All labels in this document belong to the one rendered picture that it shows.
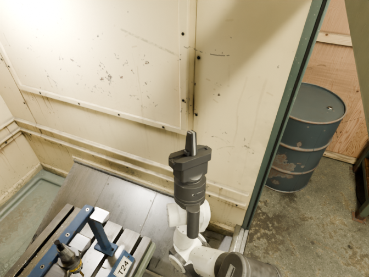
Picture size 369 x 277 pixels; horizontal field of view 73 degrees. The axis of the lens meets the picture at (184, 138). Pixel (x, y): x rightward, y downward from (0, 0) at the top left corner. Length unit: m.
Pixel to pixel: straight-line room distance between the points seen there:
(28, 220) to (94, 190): 0.51
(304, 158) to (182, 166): 1.81
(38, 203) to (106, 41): 1.31
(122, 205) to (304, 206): 1.74
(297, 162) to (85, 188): 1.69
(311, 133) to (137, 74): 1.52
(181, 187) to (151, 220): 0.81
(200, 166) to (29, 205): 1.53
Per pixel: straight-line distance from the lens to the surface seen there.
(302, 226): 2.54
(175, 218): 0.73
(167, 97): 0.97
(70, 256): 0.93
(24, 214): 1.99
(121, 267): 1.20
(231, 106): 0.89
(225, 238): 1.55
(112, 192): 1.56
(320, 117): 2.19
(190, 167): 0.63
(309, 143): 2.22
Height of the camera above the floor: 2.05
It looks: 43 degrees down
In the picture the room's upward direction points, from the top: straight up
